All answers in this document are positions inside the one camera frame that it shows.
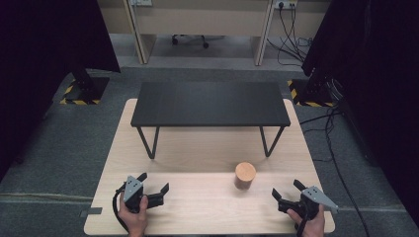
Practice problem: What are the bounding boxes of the black low rack table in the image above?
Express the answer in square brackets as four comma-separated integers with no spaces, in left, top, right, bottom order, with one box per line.
[129,81,292,160]

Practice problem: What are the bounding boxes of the black office chair base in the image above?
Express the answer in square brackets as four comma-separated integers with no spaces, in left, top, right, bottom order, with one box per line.
[170,34,210,50]

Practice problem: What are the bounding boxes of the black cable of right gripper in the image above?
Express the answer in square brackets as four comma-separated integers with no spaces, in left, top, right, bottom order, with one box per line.
[295,200,311,237]

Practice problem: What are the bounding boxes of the black cables under desk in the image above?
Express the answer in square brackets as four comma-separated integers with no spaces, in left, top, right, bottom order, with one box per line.
[266,2,314,68]

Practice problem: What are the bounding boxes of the beige office desk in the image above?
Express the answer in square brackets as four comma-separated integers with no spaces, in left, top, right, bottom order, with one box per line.
[96,0,331,67]

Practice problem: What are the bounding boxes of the black cable on floor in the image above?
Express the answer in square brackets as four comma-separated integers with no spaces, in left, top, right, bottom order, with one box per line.
[298,107,372,237]

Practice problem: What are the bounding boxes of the black stand with striped base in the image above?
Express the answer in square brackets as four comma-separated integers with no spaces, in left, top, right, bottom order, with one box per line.
[58,68,111,107]
[287,67,336,109]

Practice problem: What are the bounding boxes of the black curtain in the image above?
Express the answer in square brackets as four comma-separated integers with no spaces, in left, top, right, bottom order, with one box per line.
[300,0,419,229]
[0,0,122,183]

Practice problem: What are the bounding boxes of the person's left hand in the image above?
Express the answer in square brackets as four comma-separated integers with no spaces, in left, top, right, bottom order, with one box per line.
[117,195,149,237]

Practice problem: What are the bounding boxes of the person's right hand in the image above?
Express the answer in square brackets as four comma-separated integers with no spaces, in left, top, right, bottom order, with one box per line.
[286,208,327,237]

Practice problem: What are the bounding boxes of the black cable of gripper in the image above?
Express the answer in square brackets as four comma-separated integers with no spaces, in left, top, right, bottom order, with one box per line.
[112,183,130,233]
[295,200,311,237]

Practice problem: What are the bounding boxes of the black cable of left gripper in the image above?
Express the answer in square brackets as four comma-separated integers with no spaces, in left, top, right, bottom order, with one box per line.
[112,183,130,233]

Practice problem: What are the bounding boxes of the wooden cylinder block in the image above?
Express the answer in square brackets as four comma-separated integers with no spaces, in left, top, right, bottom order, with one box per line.
[233,161,257,191]

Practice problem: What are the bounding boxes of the grey tape strip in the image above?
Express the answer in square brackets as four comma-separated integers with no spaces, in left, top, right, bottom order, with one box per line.
[79,206,104,218]

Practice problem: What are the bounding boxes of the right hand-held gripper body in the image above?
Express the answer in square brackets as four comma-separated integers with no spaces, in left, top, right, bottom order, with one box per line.
[277,185,340,221]

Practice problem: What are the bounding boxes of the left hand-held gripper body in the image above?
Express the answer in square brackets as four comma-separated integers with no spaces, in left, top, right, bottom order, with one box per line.
[122,175,165,214]

